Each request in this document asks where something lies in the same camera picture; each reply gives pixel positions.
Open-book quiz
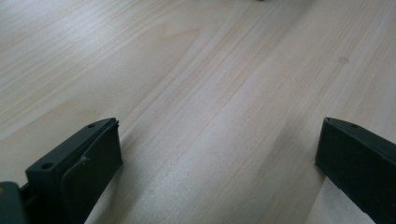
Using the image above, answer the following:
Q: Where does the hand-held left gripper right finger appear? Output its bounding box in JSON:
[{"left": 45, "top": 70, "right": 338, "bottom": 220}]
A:
[{"left": 314, "top": 117, "right": 396, "bottom": 224}]

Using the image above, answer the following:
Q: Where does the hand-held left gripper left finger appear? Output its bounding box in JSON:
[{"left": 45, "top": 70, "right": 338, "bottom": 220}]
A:
[{"left": 20, "top": 117, "right": 123, "bottom": 224}]

